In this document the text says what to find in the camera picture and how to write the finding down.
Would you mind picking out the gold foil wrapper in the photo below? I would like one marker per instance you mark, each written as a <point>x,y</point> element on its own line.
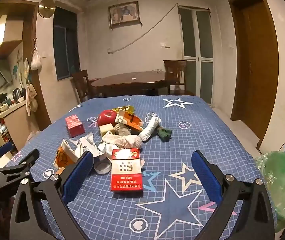
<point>128,108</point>

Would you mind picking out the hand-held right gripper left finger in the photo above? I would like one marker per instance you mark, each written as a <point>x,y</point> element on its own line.
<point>78,175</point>

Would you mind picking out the green cloth bundle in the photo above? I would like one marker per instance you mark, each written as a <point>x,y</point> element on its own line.
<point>165,134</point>

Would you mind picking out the dark wall window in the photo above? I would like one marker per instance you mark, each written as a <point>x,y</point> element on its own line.
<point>65,47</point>

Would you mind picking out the blue star-print tablecloth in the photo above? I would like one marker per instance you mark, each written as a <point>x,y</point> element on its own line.
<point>207,135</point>

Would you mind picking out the round gold wall clock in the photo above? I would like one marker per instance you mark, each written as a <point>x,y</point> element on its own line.
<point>47,7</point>

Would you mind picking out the brown wooden door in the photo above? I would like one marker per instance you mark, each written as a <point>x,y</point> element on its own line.
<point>255,67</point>

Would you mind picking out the wooden dining chair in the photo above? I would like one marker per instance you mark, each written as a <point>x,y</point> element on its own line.
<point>81,82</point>
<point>173,67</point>

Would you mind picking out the small red box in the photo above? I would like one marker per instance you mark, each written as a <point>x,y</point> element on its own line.
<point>75,127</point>

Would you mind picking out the hanging beige cloth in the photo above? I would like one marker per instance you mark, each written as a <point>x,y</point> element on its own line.
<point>31,97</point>

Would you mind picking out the beige sponge block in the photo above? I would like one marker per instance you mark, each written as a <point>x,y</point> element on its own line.
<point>106,128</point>

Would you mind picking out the dark wooden dining table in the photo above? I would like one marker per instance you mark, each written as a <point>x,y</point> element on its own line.
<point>132,82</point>

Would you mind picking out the hanging white plastic bag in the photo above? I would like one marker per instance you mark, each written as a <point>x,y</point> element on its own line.
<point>36,61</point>

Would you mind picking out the bin with green bag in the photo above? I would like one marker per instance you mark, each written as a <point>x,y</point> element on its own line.
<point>280,187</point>

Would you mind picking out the white wall switch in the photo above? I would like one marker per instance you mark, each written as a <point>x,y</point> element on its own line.
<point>165,45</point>

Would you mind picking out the kitchen counter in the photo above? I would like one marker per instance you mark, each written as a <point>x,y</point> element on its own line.
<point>15,120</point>

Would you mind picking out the flower wall decal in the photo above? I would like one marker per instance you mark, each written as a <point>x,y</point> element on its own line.
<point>16,67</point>

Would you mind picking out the orange paper carton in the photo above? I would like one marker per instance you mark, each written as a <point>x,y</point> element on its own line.
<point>132,122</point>

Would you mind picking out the orange snack packet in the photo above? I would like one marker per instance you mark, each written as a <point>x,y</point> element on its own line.
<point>63,158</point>

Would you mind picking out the red cigarette pack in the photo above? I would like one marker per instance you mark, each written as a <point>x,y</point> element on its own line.
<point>126,172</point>

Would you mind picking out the black electric kettle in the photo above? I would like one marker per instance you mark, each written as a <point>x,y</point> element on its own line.
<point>17,95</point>

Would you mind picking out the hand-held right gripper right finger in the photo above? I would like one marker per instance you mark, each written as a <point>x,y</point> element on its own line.
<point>205,177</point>

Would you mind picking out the framed wall picture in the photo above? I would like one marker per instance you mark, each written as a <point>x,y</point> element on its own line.
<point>123,13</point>

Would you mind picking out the rolled white sock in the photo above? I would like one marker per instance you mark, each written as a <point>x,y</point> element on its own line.
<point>148,131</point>

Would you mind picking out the crumpled white paper wrapper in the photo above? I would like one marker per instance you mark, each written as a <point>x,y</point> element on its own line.
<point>87,143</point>

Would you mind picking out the wooden wall cabinet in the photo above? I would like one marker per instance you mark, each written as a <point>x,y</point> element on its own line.
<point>10,35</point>

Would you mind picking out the red apple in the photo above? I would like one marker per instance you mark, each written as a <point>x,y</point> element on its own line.
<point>106,118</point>

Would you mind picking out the knotted beige sock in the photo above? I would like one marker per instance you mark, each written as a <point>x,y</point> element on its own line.
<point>122,140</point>

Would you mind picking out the frosted glass double door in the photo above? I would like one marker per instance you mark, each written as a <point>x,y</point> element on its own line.
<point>195,42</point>

